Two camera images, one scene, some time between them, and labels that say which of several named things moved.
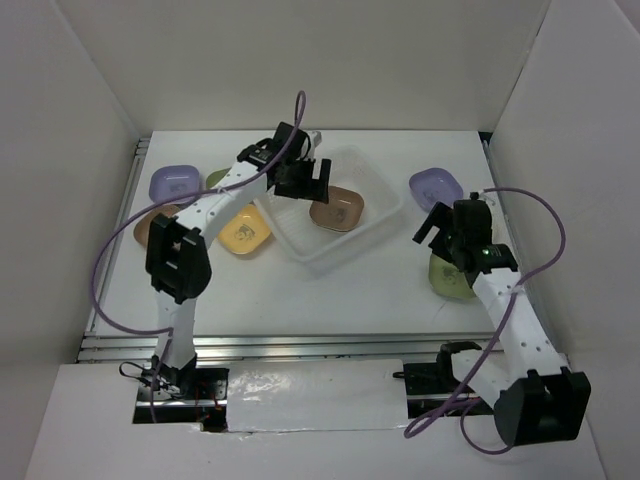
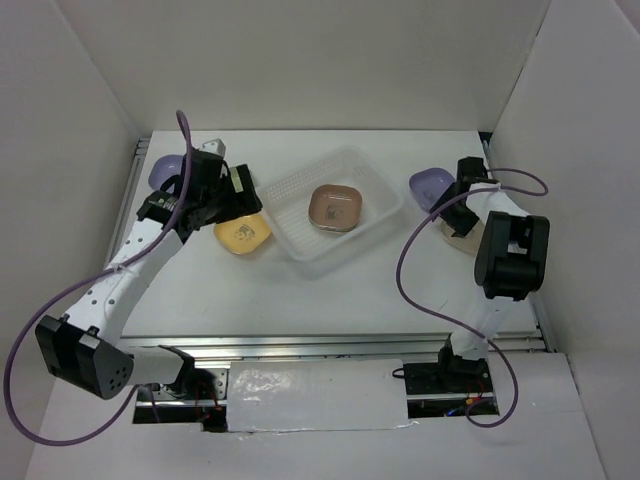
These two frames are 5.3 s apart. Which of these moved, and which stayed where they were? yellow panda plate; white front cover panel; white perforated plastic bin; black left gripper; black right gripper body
Moved: black left gripper; black right gripper body
Stayed: yellow panda plate; white front cover panel; white perforated plastic bin
